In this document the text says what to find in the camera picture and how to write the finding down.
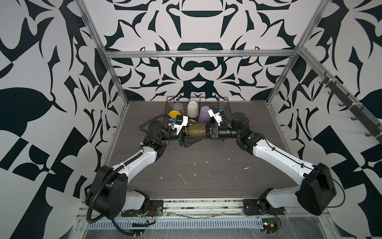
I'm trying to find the olive glass cup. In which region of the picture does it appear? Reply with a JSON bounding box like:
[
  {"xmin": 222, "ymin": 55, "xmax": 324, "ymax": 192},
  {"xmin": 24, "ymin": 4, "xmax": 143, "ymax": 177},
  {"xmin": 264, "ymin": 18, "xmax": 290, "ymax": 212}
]
[{"xmin": 187, "ymin": 123, "xmax": 207, "ymax": 139}]

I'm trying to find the lilac cup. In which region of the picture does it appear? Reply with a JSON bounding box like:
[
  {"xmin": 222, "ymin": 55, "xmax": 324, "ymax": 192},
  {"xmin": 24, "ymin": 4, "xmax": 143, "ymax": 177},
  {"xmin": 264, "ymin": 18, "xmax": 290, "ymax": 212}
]
[{"xmin": 198, "ymin": 105, "xmax": 211, "ymax": 124}]

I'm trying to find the yellow mug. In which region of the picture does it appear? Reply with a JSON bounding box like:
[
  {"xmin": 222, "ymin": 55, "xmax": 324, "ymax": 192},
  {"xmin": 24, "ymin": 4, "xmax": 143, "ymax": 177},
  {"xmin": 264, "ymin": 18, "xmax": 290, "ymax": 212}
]
[{"xmin": 168, "ymin": 110, "xmax": 181, "ymax": 119}]

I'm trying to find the cream white cup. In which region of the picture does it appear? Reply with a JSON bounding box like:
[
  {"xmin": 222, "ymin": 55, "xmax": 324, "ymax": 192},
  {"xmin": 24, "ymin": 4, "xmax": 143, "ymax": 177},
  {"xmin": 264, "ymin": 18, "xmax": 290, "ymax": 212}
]
[{"xmin": 187, "ymin": 101, "xmax": 199, "ymax": 119}]

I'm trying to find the clear glass cup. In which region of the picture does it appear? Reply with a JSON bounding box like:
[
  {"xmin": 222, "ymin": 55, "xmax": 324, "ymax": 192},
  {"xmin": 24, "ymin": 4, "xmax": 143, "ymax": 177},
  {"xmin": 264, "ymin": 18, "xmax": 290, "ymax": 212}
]
[{"xmin": 173, "ymin": 102, "xmax": 184, "ymax": 115}]

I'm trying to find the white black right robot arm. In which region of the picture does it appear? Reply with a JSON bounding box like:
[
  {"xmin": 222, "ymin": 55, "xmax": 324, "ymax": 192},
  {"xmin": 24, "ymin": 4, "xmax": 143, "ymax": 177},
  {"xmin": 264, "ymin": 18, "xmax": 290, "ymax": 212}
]
[{"xmin": 207, "ymin": 109, "xmax": 339, "ymax": 216}]

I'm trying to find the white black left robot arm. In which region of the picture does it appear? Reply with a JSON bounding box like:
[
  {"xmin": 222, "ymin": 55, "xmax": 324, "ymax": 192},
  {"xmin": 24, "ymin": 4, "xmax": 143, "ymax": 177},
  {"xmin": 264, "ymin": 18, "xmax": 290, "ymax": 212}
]
[{"xmin": 85, "ymin": 114, "xmax": 207, "ymax": 237}]

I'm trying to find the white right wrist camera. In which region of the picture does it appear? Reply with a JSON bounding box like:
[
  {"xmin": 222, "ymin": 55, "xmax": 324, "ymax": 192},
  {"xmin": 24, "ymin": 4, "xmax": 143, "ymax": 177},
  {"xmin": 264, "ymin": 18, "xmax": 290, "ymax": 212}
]
[{"xmin": 208, "ymin": 108, "xmax": 225, "ymax": 126}]

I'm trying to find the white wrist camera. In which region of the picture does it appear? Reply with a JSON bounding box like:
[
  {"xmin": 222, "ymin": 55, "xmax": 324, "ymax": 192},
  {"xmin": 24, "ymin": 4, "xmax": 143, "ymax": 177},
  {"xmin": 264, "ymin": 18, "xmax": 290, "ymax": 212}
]
[
  {"xmin": 208, "ymin": 108, "xmax": 225, "ymax": 126},
  {"xmin": 169, "ymin": 115, "xmax": 189, "ymax": 135}
]

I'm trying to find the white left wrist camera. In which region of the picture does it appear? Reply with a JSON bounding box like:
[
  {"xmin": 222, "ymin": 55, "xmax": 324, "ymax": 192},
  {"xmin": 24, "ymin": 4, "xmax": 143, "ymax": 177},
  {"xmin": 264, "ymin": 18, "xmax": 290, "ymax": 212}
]
[{"xmin": 169, "ymin": 115, "xmax": 189, "ymax": 135}]

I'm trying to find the black wire dish rack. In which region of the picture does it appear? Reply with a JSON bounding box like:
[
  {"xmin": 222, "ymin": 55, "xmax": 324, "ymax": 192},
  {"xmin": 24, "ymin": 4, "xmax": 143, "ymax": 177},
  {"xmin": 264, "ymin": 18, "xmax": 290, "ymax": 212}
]
[{"xmin": 163, "ymin": 95, "xmax": 236, "ymax": 141}]

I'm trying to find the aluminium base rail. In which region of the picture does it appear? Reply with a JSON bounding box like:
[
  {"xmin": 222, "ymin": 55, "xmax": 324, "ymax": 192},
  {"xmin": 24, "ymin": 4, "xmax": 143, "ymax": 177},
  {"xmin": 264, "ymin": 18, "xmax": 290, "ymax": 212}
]
[{"xmin": 75, "ymin": 197, "xmax": 320, "ymax": 219}]

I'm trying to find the white slotted cable duct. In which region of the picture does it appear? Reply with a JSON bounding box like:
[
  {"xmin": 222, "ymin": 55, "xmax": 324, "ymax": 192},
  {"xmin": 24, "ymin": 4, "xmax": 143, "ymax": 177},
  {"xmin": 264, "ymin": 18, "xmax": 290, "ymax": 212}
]
[{"xmin": 86, "ymin": 218, "xmax": 263, "ymax": 230}]

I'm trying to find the grey wall hook rail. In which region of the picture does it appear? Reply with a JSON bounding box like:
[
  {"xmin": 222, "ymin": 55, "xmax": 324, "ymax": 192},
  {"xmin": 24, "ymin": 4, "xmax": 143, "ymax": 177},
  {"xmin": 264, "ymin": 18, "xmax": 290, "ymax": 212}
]
[{"xmin": 320, "ymin": 71, "xmax": 382, "ymax": 144}]

